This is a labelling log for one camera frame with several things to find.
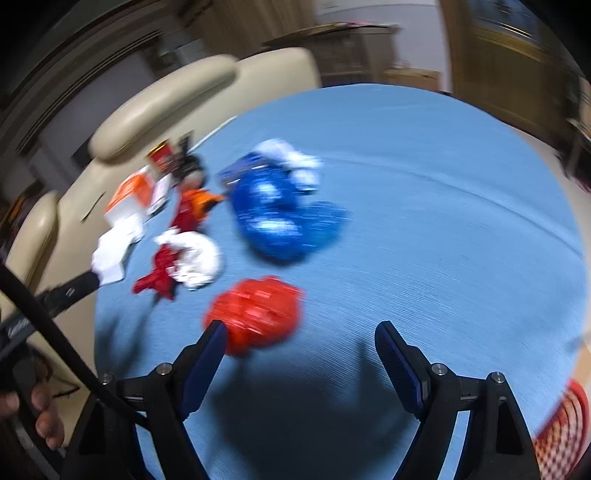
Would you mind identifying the beige leather sofa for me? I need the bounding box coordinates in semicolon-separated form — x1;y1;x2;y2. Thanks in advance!
0;46;324;446

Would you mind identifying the person's left hand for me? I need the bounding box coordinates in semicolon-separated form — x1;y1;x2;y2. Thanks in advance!
0;357;66;452

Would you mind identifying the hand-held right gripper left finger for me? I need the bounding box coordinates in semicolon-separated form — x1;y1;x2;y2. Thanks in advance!
62;319;229;480

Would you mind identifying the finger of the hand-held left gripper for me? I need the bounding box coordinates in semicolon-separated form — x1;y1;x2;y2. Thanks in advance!
37;270;101;320

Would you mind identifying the wooden door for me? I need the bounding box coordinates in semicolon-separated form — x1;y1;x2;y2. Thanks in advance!
441;0;568;125

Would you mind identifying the black wrapper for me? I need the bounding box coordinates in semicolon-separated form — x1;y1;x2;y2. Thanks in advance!
177;154;207;191

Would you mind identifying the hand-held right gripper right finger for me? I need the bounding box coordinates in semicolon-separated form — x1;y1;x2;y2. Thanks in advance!
375;320;542;480

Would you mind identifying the orange and white box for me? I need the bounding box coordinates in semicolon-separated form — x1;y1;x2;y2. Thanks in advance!
104;168;158;223

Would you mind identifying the brown cardboard box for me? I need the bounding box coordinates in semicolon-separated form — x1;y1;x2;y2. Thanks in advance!
383;68;441;92

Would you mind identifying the red wrapper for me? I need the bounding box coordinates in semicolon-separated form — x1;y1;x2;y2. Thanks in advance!
133;244;185;302

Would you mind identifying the black cable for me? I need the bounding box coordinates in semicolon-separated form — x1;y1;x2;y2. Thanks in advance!
0;263;151;430

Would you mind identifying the red plastic basket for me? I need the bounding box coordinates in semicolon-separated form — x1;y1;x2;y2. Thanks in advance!
531;378;591;480

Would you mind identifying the red snack packet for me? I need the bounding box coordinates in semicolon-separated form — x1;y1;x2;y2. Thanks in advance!
148;141;179;175

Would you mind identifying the blue table cloth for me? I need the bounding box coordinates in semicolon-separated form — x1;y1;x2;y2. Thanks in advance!
92;83;587;480

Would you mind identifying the orange wrapper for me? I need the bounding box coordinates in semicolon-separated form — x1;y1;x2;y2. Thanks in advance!
170;187;225;232

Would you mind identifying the white tissue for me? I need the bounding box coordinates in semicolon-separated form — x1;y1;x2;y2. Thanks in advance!
256;138;324;191
90;217;146;283

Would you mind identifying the wooden slatted crib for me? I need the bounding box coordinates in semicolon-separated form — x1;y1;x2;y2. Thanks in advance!
265;21;400;88

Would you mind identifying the red plastic bag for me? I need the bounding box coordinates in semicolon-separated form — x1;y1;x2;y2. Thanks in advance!
203;276;305;357

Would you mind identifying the blue plastic bag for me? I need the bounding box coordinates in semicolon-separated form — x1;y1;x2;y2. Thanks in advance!
228;166;349;264

